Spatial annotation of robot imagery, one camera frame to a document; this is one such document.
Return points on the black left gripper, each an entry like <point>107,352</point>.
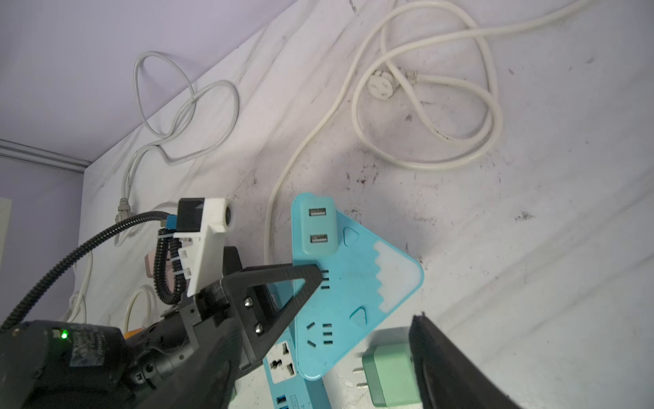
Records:
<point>195,355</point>

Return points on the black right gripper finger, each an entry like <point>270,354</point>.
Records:
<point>446,378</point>

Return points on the light green charger plug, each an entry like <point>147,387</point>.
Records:
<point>387,369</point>

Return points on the teal triangular power strip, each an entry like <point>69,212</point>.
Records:
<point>365,280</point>

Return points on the pink usb charger plug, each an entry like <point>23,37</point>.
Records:
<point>149,263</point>

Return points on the teal rectangular power strip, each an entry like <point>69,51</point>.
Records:
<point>288,388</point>

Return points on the teal charger plug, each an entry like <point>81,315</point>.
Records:
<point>319,237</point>

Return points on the orange power strip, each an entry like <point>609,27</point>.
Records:
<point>140,312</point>

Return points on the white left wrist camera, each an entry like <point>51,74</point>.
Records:
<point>202,226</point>

